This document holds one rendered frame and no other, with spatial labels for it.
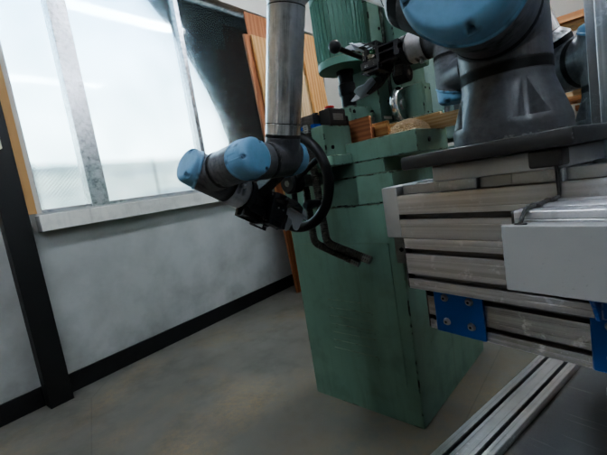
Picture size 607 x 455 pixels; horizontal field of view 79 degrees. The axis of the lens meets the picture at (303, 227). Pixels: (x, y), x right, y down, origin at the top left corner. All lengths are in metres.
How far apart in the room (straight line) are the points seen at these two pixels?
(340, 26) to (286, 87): 0.60
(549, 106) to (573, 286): 0.24
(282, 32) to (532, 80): 0.44
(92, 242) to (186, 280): 0.59
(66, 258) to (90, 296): 0.22
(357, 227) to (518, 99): 0.72
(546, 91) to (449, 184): 0.16
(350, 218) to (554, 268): 0.83
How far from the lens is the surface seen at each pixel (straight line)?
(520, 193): 0.55
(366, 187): 1.13
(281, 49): 0.79
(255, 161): 0.68
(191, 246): 2.42
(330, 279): 1.29
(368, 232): 1.15
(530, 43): 0.59
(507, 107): 0.56
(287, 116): 0.78
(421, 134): 1.07
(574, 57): 1.09
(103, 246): 2.17
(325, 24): 1.36
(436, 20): 0.45
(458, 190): 0.59
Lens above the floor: 0.80
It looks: 7 degrees down
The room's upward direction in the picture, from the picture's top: 9 degrees counter-clockwise
